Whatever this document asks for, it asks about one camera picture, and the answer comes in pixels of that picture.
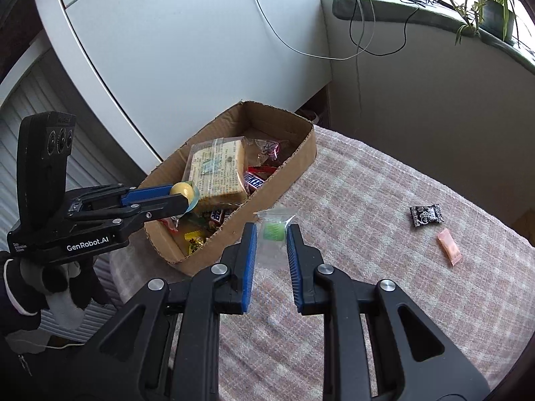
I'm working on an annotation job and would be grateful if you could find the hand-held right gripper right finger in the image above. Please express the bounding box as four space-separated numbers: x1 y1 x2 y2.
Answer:
286 224 492 401

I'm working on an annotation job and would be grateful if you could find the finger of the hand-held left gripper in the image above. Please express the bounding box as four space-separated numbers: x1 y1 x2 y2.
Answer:
74 194 194 225
81 183 175 208

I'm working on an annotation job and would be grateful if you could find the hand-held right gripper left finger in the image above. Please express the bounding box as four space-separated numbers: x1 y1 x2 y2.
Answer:
50 222 258 401

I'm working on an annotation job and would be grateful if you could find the yellow jelly cup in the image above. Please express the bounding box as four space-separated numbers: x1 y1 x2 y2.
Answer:
169 180 200 215

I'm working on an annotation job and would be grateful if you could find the green candy packet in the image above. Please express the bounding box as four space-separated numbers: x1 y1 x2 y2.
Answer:
254 208 296 246

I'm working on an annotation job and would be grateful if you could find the large wafer cake packet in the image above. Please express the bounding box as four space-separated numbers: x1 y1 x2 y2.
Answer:
183 136 248 215

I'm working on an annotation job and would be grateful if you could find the clear packet dark red snack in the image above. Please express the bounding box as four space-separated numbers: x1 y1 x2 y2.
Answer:
246 136 282 164

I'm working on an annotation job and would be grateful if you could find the cardboard box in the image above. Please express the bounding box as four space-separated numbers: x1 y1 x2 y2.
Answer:
135 100 317 277

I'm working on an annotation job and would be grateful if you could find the person's left hand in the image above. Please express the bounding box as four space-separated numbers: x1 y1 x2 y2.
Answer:
17 256 112 331

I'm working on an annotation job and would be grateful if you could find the yellow snack packet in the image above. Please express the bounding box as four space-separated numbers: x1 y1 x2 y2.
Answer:
184 230 208 256

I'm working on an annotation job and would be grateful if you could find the pink checked tablecloth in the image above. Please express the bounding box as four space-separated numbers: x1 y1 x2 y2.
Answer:
110 124 535 401

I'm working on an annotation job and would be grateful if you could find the black candy packet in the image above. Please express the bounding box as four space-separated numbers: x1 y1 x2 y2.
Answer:
408 203 444 229

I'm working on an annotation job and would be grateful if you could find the white cabinet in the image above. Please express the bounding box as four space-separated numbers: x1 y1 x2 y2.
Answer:
31 0 336 168

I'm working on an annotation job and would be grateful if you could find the pink candy packet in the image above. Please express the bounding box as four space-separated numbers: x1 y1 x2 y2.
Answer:
436 229 463 267

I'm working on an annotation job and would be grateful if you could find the grey green windowsill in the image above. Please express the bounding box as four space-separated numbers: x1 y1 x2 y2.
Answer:
332 0 535 77

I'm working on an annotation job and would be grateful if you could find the potted spider plant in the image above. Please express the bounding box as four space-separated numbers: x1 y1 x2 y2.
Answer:
452 0 522 47

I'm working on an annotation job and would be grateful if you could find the white cable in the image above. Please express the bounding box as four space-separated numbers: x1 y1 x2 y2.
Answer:
239 0 365 105

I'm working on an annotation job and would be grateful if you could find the black cable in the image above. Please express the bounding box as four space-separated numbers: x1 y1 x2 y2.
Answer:
348 0 409 57

